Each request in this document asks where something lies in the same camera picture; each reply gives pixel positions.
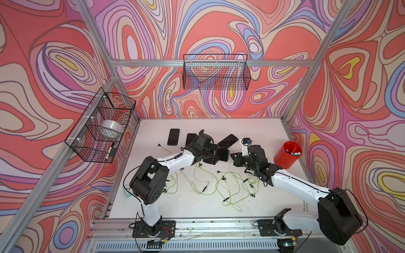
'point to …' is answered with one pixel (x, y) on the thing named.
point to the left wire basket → (97, 133)
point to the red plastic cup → (288, 154)
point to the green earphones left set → (172, 186)
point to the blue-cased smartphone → (228, 141)
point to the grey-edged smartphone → (173, 137)
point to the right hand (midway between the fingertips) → (232, 158)
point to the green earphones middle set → (200, 164)
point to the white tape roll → (110, 128)
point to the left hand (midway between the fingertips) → (224, 151)
